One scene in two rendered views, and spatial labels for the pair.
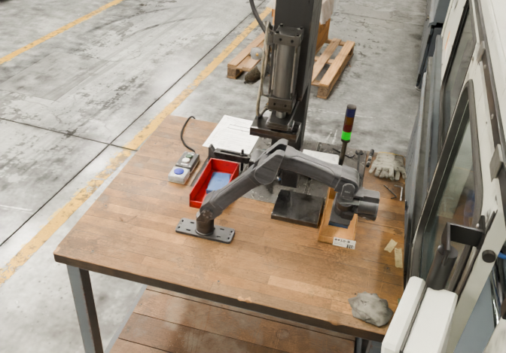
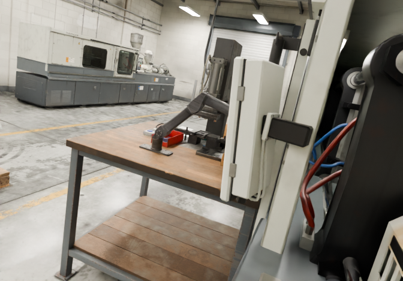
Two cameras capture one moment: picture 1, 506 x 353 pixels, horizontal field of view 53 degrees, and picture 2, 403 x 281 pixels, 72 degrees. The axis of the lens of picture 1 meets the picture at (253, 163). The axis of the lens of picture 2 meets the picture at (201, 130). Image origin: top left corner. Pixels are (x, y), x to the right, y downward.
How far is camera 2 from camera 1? 0.77 m
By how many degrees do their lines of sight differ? 23
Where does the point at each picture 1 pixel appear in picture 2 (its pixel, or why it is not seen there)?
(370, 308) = not seen: hidden behind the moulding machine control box
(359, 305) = not seen: hidden behind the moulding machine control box
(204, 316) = (145, 233)
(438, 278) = (273, 56)
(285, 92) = (214, 90)
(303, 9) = (228, 50)
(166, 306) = (123, 224)
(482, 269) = (300, 65)
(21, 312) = (35, 221)
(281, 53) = (214, 68)
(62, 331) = (55, 235)
